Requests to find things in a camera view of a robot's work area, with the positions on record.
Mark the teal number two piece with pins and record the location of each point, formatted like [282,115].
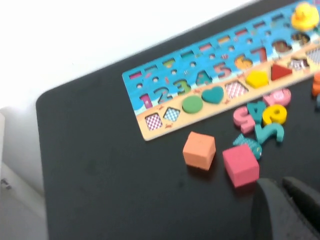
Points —
[268,131]

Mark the teal wooden fish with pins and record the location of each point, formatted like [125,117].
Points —
[247,142]

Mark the yellow pentagon piece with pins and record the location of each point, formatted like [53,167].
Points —
[257,79]

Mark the green circle piece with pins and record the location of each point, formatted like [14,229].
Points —
[192,104]

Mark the teal heart piece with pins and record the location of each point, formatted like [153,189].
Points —
[212,94]

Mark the pink number five piece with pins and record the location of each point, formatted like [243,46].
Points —
[242,117]

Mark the teal number four piece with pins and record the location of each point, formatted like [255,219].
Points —
[257,110]

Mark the orange wooden cube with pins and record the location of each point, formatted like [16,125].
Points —
[198,150]

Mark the yellow rubber duck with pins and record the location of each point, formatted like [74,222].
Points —
[303,16]

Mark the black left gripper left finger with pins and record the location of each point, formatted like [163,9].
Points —
[272,215]

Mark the magenta wooden cube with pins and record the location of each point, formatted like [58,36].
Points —
[241,165]

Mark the colourful wooden number puzzle board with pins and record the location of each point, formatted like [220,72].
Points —
[195,67]

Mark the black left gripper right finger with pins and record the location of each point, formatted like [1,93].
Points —
[307,200]

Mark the red triangle piece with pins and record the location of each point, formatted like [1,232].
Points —
[280,73]

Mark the yellow number six piece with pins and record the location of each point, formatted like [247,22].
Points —
[275,113]

